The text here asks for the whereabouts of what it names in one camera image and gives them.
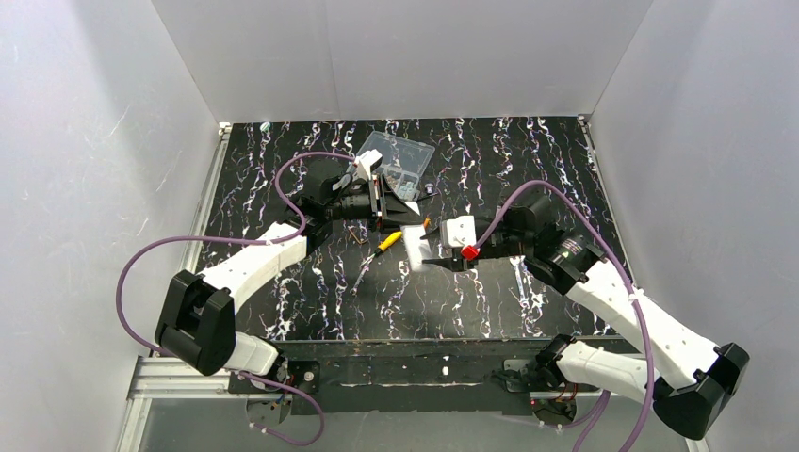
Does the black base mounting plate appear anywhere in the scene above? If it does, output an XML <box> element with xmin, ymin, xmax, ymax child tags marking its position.
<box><xmin>227</xmin><ymin>338</ymin><xmax>602</xmax><ymax>418</ymax></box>

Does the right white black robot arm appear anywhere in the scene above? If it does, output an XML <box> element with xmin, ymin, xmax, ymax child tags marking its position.
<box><xmin>405</xmin><ymin>192</ymin><xmax>750</xmax><ymax>441</ymax></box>

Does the white remote control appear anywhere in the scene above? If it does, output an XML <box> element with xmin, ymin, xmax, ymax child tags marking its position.
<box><xmin>400</xmin><ymin>224</ymin><xmax>432</xmax><ymax>272</ymax></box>

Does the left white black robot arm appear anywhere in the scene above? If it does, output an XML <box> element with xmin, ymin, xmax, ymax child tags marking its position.
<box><xmin>155</xmin><ymin>162</ymin><xmax>424</xmax><ymax>376</ymax></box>

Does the clear plastic parts organizer box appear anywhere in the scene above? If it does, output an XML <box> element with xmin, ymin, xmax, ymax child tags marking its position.
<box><xmin>356</xmin><ymin>131</ymin><xmax>435</xmax><ymax>201</ymax></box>

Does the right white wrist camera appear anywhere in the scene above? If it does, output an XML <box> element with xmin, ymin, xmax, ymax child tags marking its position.
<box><xmin>440</xmin><ymin>215</ymin><xmax>479</xmax><ymax>262</ymax></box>

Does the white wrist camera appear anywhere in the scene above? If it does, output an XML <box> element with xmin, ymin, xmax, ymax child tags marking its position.
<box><xmin>440</xmin><ymin>215</ymin><xmax>479</xmax><ymax>262</ymax></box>
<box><xmin>351</xmin><ymin>149</ymin><xmax>383</xmax><ymax>181</ymax></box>

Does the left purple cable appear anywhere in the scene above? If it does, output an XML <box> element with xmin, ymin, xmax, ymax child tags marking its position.
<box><xmin>115</xmin><ymin>152</ymin><xmax>356</xmax><ymax>448</ymax></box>

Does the yellow handled screwdriver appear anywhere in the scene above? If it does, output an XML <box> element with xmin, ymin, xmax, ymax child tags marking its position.
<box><xmin>351</xmin><ymin>231</ymin><xmax>402</xmax><ymax>295</ymax></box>

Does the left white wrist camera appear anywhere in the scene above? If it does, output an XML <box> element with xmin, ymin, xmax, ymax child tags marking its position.
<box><xmin>351</xmin><ymin>149</ymin><xmax>383</xmax><ymax>181</ymax></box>

